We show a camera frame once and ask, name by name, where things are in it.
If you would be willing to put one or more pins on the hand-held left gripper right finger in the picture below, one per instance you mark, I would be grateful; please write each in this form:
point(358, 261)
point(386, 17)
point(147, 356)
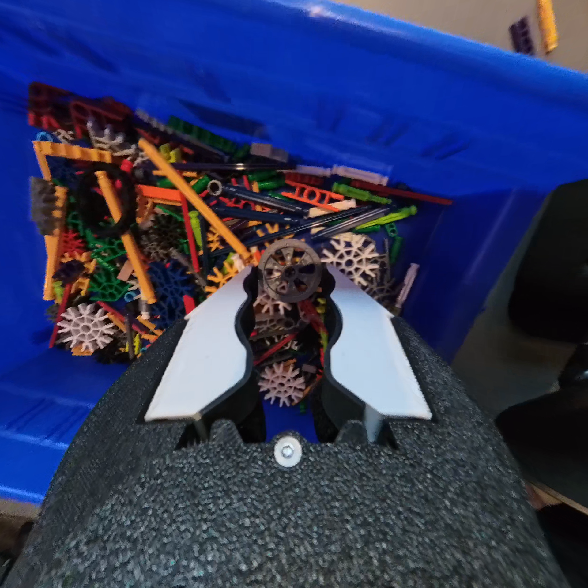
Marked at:
point(376, 363)

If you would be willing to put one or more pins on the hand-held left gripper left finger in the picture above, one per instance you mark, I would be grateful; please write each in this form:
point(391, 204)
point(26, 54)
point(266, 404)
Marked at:
point(197, 367)

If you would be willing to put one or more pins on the dark grey wheel hub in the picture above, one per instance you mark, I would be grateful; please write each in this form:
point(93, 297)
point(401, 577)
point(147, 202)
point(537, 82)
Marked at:
point(289, 271)

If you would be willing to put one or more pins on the pile of colourful construction pieces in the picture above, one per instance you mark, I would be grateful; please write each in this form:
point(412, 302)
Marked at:
point(183, 220)

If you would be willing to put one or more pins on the blue bin with square tag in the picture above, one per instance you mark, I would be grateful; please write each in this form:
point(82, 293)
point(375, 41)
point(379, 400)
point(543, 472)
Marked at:
point(413, 115)

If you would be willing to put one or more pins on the grey table leg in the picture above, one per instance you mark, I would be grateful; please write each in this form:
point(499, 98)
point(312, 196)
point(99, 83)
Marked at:
point(496, 358)

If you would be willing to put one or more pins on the black office chair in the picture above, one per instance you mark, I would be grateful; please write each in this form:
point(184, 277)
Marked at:
point(551, 275)

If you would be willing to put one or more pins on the black rubber tyre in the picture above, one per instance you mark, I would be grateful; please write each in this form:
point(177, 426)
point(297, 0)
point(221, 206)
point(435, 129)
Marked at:
point(81, 202)

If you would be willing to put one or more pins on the short yellow rod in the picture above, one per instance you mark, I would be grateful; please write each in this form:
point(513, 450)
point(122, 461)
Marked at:
point(546, 25)

